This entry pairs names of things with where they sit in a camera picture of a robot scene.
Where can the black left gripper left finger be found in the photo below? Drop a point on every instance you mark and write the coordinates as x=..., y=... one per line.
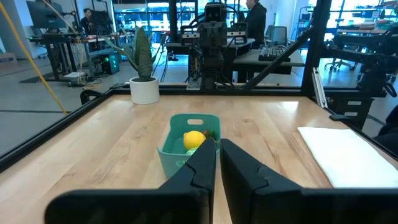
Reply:
x=202, y=174

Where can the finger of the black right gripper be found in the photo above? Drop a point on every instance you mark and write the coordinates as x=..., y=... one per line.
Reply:
x=206, y=34
x=220, y=34

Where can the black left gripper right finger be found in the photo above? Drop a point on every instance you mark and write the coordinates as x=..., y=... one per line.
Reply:
x=245, y=180

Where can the green toy cabbage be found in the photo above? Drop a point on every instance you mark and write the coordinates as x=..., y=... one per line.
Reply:
x=192, y=151

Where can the yellow toy lemon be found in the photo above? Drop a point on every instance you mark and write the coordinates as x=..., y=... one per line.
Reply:
x=193, y=140

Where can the red toy strawberry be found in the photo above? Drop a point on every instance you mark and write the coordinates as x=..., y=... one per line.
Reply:
x=211, y=134

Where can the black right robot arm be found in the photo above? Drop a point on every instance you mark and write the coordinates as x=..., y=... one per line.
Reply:
x=211, y=68

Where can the person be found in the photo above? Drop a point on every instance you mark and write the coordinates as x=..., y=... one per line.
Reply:
x=387, y=127
x=256, y=23
x=86, y=20

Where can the teal plastic container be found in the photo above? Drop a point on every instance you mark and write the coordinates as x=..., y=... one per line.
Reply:
x=169, y=161

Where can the grey office chair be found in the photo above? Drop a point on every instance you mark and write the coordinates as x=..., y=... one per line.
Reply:
x=277, y=35

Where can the black keyboard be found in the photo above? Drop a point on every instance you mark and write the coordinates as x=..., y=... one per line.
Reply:
x=273, y=54

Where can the green snake plant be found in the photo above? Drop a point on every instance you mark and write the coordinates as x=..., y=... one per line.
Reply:
x=141, y=56

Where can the white plant pot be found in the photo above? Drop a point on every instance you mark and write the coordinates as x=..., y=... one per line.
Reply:
x=144, y=91

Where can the silver aluminium bar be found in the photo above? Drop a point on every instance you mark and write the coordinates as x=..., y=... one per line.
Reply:
x=319, y=88

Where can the black computer green light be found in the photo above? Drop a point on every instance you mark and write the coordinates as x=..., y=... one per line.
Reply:
x=110, y=63

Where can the white folded cloth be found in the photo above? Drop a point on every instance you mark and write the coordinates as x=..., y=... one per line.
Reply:
x=348, y=155

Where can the black cabinet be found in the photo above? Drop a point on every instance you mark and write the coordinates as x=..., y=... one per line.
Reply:
x=351, y=109

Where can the black standing desk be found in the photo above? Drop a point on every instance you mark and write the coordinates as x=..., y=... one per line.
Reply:
x=56, y=39

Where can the black monitor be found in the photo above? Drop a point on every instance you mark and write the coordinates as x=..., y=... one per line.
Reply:
x=46, y=14

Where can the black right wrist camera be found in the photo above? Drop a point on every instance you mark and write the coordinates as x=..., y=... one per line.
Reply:
x=215, y=12

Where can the black table frame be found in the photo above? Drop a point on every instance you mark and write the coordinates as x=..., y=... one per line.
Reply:
x=248, y=91

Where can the black frame bracket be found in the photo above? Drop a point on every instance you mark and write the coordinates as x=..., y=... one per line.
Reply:
x=340, y=117

